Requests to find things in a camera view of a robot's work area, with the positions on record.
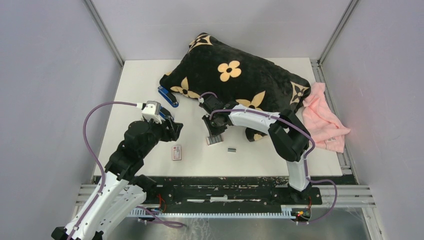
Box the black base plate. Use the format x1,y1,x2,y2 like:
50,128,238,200
143,176,368,214

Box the blue stapler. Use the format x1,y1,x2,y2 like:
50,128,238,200
157,85,179,108
159,108,174,120

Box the box of staples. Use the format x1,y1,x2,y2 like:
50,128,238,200
206,134,224,146

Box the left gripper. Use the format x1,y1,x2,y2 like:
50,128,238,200
140,114,184,157

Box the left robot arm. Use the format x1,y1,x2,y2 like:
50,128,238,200
51,117,184,240

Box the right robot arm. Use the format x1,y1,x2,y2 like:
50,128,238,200
198,95,316,204

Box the white cable duct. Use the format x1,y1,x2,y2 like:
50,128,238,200
127,207,306,220

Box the closed red white staple box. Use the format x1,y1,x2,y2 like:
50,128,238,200
172,145,182,161

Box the black pillow with beige flowers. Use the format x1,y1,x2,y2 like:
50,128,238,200
159,32,312,143

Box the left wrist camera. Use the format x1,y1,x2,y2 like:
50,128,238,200
136,100,162,124

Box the pink cloth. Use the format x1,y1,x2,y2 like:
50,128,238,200
302,82,351,153

